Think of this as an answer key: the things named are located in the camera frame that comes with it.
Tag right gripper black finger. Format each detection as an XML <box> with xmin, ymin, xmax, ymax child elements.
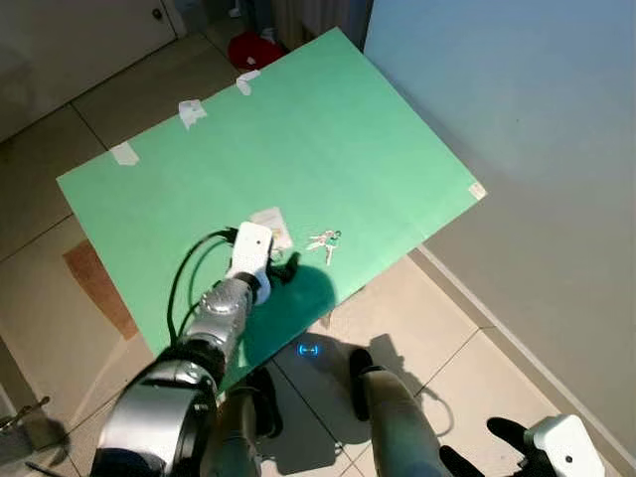
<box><xmin>486</xmin><ymin>417</ymin><xmax>534</xmax><ymax>454</ymax></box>
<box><xmin>440</xmin><ymin>445</ymin><xmax>490</xmax><ymax>477</ymax></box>

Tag grey curtain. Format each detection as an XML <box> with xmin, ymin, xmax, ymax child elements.
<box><xmin>268</xmin><ymin>0</ymin><xmax>375</xmax><ymax>51</ymax></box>

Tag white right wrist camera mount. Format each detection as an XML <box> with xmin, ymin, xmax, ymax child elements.
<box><xmin>525</xmin><ymin>414</ymin><xmax>607</xmax><ymax>477</ymax></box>

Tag grey right robot leg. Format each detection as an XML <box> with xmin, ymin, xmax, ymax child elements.
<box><xmin>350</xmin><ymin>348</ymin><xmax>450</xmax><ymax>477</ymax></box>

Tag grey left robot leg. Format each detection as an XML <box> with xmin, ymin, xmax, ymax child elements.
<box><xmin>204</xmin><ymin>366</ymin><xmax>284</xmax><ymax>477</ymax></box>

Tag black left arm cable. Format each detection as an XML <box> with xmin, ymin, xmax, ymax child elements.
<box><xmin>165</xmin><ymin>227</ymin><xmax>239</xmax><ymax>349</ymax></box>

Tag white door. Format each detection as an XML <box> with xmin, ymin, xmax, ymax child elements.
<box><xmin>0</xmin><ymin>0</ymin><xmax>190</xmax><ymax>143</ymax></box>

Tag green paper table cover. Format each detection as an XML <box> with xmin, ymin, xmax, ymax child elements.
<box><xmin>57</xmin><ymin>27</ymin><xmax>488</xmax><ymax>394</ymax></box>

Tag red round object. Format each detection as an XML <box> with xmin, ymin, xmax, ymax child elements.
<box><xmin>227</xmin><ymin>30</ymin><xmax>287</xmax><ymax>71</ymax></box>

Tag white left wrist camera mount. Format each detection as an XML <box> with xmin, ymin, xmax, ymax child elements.
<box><xmin>227</xmin><ymin>222</ymin><xmax>276</xmax><ymax>299</ymax></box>

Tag silver keys with green tag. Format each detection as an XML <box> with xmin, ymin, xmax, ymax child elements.
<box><xmin>306</xmin><ymin>229</ymin><xmax>343</xmax><ymax>266</ymax></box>

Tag brown wooden table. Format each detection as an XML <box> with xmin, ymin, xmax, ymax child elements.
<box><xmin>63</xmin><ymin>238</ymin><xmax>140</xmax><ymax>342</ymax></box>

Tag grey robot leg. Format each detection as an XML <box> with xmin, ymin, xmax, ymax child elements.
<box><xmin>350</xmin><ymin>348</ymin><xmax>450</xmax><ymax>477</ymax></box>
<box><xmin>204</xmin><ymin>366</ymin><xmax>284</xmax><ymax>477</ymax></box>

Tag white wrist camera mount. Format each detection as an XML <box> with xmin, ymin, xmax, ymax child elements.
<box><xmin>525</xmin><ymin>414</ymin><xmax>607</xmax><ymax>477</ymax></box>
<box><xmin>227</xmin><ymin>222</ymin><xmax>276</xmax><ymax>299</ymax></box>

